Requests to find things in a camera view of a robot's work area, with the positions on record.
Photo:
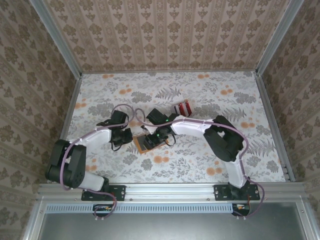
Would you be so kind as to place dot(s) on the orange card holder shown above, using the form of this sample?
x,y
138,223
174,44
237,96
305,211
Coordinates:
x,y
140,146

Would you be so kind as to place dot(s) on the red and silver card stack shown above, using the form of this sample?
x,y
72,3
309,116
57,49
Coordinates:
x,y
175,108

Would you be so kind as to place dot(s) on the dark navy credit card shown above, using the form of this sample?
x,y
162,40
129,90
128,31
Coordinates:
x,y
176,108

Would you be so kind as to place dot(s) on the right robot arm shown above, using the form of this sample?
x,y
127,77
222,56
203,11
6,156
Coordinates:
x,y
222,140

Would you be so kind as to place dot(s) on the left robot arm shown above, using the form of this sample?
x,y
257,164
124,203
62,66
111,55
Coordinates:
x,y
72,165

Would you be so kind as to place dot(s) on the red credit card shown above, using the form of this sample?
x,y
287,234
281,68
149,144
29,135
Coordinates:
x,y
181,108
187,108

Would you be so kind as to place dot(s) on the grey metal panel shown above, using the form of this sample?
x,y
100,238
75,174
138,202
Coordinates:
x,y
170,227

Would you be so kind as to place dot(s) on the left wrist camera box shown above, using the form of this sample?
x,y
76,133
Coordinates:
x,y
119,117

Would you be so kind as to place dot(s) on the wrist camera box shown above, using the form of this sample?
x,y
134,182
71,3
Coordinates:
x,y
157,116
119,117

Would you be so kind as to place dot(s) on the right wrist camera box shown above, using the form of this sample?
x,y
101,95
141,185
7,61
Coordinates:
x,y
157,116

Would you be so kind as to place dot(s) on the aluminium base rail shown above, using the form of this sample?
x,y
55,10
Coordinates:
x,y
170,191

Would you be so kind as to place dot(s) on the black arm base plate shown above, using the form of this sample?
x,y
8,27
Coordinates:
x,y
120,192
220,192

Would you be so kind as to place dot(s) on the aluminium side rail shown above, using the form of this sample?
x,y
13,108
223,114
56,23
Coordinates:
x,y
273,125
66,125

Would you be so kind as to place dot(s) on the aluminium end rail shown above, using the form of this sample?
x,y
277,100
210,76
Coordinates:
x,y
170,71

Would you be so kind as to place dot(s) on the aluminium frame post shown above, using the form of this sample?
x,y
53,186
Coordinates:
x,y
57,37
278,37

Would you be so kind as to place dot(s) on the aluminium frame bar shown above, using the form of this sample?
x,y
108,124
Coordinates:
x,y
32,222
306,220

